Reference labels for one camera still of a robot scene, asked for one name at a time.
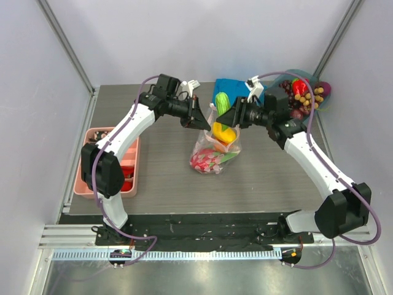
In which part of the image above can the red toy bell pepper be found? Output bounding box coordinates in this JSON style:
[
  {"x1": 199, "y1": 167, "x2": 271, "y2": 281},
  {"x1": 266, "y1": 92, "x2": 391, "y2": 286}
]
[{"x1": 291, "y1": 78, "x2": 308, "y2": 96}]

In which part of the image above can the rose patterned dark cloth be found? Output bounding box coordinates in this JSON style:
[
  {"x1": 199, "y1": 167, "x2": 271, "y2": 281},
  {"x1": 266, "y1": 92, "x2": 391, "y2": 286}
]
[{"x1": 88, "y1": 130, "x2": 110, "y2": 143}]

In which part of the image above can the yellow toy mango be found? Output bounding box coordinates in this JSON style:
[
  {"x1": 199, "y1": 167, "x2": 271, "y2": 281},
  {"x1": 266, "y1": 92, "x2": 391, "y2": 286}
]
[{"x1": 212, "y1": 122, "x2": 236, "y2": 144}]

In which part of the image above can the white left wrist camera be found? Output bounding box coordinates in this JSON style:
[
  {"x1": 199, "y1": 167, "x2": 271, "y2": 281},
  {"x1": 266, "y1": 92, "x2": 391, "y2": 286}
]
[{"x1": 179, "y1": 80, "x2": 200, "y2": 99}]

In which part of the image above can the blue folded cloth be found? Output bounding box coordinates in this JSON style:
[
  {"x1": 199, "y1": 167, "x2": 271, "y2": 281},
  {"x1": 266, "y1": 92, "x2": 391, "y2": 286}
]
[{"x1": 212, "y1": 78, "x2": 250, "y2": 107}]

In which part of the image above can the brown toy longan bunch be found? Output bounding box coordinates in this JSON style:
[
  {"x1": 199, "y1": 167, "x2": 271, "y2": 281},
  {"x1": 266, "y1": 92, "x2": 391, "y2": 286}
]
[{"x1": 289, "y1": 87, "x2": 325, "y2": 116}]

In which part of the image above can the pink toy dragon fruit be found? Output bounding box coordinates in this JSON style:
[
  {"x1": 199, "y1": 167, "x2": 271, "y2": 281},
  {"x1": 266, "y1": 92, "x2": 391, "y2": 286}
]
[{"x1": 190, "y1": 148, "x2": 222, "y2": 174}]

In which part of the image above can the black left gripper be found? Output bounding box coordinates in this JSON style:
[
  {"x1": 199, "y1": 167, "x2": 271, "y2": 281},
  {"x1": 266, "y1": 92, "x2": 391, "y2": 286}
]
[{"x1": 166, "y1": 95, "x2": 211, "y2": 131}]

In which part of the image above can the lower red folded cloth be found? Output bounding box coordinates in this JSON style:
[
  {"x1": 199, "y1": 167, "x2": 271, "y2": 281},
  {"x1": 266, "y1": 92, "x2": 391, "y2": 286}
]
[{"x1": 121, "y1": 179, "x2": 133, "y2": 192}]

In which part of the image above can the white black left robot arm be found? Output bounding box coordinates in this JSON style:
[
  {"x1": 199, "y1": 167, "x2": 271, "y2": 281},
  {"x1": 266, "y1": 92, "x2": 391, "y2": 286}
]
[{"x1": 81, "y1": 74, "x2": 207, "y2": 245}]

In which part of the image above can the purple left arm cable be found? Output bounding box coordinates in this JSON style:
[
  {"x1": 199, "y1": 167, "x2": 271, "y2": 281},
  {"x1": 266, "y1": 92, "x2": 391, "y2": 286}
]
[{"x1": 91, "y1": 74, "x2": 160, "y2": 240}]

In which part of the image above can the green toy cucumber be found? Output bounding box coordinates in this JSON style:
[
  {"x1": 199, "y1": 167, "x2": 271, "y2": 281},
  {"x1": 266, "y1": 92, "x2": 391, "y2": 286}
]
[{"x1": 215, "y1": 92, "x2": 232, "y2": 116}]

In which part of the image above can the purple toy grape bunch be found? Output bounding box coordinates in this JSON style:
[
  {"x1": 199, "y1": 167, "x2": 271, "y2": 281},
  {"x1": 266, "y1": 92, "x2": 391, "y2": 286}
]
[{"x1": 278, "y1": 80, "x2": 294, "y2": 97}]

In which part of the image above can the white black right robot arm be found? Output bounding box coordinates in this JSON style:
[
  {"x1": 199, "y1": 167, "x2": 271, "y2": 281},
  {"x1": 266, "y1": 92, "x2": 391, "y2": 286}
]
[{"x1": 190, "y1": 88, "x2": 372, "y2": 243}]

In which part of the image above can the clear pink-dotted zip bag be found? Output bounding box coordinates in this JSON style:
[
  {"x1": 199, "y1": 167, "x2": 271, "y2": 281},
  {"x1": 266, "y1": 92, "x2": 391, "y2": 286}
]
[{"x1": 189, "y1": 103, "x2": 241, "y2": 174}]

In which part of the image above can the purple toy eggplant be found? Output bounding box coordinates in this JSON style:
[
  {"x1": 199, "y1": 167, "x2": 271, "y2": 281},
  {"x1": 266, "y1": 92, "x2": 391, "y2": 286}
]
[{"x1": 317, "y1": 81, "x2": 332, "y2": 98}]

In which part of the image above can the white slotted cable duct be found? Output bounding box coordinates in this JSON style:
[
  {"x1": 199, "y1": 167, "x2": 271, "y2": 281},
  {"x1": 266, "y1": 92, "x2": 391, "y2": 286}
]
[{"x1": 52, "y1": 248, "x2": 282, "y2": 261}]

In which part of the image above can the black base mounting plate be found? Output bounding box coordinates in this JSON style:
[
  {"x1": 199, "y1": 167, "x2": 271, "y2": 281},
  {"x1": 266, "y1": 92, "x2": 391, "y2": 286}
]
[{"x1": 92, "y1": 213, "x2": 314, "y2": 252}]

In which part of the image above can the aluminium frame rail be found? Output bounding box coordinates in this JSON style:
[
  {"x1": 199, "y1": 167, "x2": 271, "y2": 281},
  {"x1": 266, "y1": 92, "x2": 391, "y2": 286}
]
[{"x1": 39, "y1": 224, "x2": 372, "y2": 248}]

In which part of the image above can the teal plastic fruit basket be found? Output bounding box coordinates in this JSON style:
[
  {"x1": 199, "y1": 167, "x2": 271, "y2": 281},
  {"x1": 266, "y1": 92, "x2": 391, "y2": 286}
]
[{"x1": 273, "y1": 69, "x2": 331, "y2": 121}]

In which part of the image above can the dark purple toy onion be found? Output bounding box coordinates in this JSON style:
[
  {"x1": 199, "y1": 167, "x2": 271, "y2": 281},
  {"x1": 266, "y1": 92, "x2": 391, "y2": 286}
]
[{"x1": 290, "y1": 109, "x2": 303, "y2": 120}]

